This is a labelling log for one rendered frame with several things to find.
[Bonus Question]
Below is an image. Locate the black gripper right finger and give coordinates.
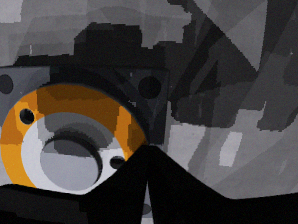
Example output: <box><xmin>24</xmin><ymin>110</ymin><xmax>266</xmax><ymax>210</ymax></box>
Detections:
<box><xmin>148</xmin><ymin>145</ymin><xmax>298</xmax><ymax>224</ymax></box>

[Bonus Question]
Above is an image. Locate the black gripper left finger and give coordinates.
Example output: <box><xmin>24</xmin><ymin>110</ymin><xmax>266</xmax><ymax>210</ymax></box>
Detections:
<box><xmin>0</xmin><ymin>145</ymin><xmax>150</xmax><ymax>224</ymax></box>

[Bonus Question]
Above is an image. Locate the orange round plate with holes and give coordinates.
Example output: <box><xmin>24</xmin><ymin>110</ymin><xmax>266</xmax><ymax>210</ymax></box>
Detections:
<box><xmin>0</xmin><ymin>81</ymin><xmax>149</xmax><ymax>194</ymax></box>

